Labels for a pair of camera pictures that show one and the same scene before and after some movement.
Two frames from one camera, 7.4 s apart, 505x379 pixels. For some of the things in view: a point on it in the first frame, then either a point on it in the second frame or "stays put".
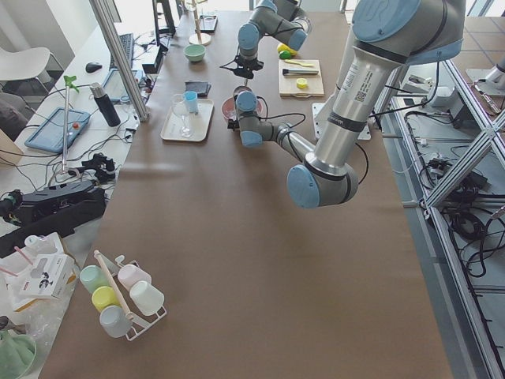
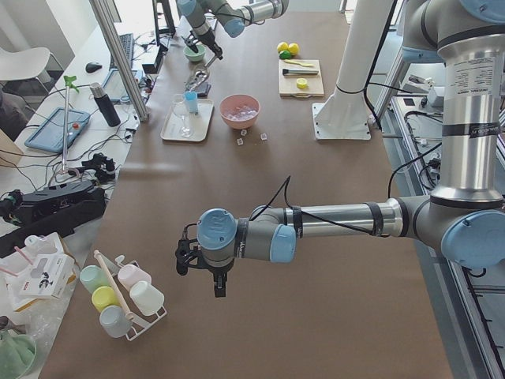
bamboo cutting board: (300, 78) stays put
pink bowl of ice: (230, 110) stays put
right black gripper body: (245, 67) -> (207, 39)
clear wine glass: (178, 108) stays put
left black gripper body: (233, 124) -> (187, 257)
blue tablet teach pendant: (49, 135) stays put
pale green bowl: (194, 52) stays put
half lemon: (301, 83) stays put
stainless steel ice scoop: (241, 88) -> (200, 74)
